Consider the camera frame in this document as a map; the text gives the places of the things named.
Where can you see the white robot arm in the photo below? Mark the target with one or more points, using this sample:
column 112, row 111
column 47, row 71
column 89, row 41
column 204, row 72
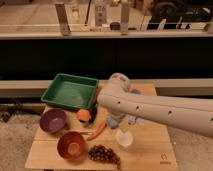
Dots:
column 194, row 115

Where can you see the blue grey cloth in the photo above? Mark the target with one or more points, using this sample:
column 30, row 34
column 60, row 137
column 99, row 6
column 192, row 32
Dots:
column 113, row 123

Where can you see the orange round fruit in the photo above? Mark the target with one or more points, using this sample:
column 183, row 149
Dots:
column 83, row 115

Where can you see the white cup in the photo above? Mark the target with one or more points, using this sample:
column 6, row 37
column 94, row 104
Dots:
column 124, row 139

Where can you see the dark grape bunch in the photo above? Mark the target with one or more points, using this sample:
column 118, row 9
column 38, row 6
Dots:
column 100, row 153

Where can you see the green plastic tray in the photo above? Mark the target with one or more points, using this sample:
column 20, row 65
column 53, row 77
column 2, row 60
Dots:
column 71, row 92

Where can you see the orange bowl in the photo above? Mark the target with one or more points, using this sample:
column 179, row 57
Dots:
column 71, row 145

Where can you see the dark eggplant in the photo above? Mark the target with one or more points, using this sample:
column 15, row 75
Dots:
column 93, row 113

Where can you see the purple bowl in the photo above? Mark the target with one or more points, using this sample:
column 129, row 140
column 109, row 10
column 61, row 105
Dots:
column 53, row 120

